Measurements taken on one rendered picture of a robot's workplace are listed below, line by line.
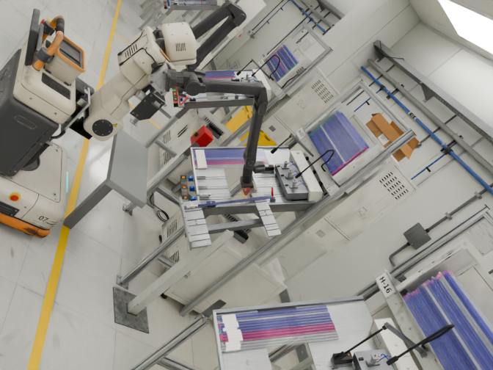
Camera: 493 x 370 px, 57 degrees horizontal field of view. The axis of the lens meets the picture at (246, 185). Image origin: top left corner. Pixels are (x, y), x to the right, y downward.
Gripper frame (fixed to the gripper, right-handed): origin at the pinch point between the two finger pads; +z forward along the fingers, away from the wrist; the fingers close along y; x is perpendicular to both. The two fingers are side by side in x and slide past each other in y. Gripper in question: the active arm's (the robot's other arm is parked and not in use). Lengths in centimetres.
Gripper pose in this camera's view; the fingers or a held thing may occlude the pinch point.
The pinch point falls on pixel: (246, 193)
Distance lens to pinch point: 275.4
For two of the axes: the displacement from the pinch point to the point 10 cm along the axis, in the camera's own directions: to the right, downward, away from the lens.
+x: -9.8, 0.4, -1.8
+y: -1.7, -5.7, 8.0
